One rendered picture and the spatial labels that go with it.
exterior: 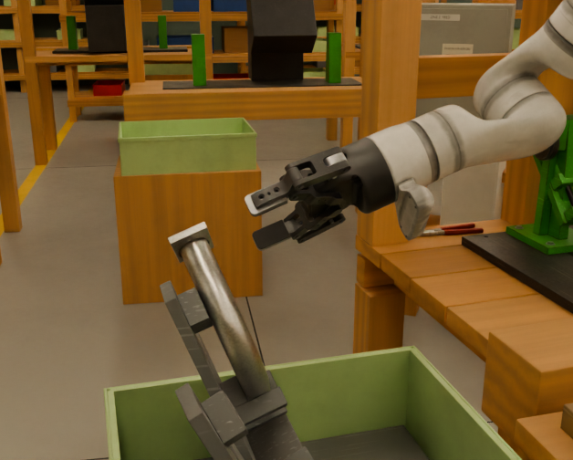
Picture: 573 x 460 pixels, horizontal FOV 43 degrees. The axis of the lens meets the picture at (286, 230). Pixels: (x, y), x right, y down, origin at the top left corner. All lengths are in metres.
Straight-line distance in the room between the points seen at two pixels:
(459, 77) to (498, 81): 0.90
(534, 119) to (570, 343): 0.52
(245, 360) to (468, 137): 0.32
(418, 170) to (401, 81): 0.81
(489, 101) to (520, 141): 0.06
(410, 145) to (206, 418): 0.36
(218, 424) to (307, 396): 0.44
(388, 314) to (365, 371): 0.71
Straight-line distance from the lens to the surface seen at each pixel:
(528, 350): 1.19
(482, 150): 0.79
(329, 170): 0.69
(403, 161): 0.74
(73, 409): 2.76
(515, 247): 1.62
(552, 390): 1.16
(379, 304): 1.68
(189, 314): 0.71
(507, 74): 0.82
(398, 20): 1.53
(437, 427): 0.98
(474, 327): 1.28
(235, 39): 8.25
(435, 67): 1.69
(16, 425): 2.73
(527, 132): 0.79
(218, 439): 0.56
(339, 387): 1.00
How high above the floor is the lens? 1.43
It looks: 19 degrees down
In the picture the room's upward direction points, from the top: straight up
